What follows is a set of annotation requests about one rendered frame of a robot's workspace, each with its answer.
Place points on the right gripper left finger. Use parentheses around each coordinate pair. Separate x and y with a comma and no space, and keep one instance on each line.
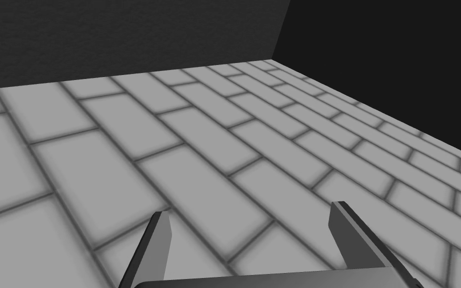
(153,252)

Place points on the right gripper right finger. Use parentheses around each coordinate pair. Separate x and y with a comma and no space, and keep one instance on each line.
(359,242)

